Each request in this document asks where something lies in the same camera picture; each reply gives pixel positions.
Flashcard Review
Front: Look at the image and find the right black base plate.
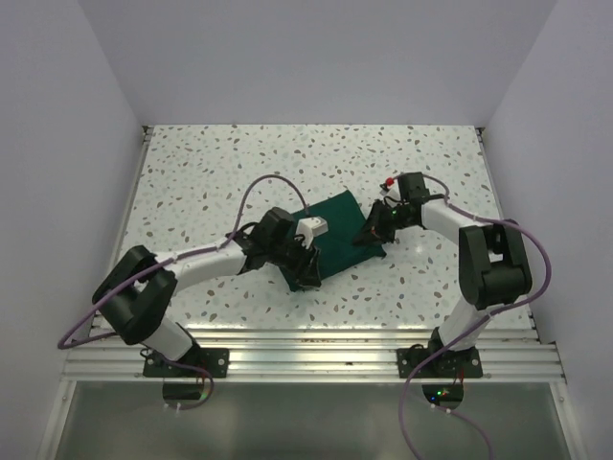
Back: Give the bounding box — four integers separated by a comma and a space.
396, 344, 484, 379

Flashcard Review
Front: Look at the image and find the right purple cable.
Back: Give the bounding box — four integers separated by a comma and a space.
399, 172, 552, 460

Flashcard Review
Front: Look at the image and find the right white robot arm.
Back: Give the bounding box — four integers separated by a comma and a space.
352, 172, 533, 378

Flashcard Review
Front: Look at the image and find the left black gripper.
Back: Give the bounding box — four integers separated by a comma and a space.
267, 233, 321, 287

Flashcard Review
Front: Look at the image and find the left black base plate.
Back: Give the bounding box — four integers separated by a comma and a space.
141, 347, 230, 379

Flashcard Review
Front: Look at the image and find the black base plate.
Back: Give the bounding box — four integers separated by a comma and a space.
396, 344, 484, 379
141, 347, 230, 379

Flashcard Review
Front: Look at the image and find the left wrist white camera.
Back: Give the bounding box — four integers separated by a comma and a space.
296, 217, 329, 241

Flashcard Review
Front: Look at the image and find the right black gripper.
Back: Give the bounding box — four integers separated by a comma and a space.
352, 199, 415, 246

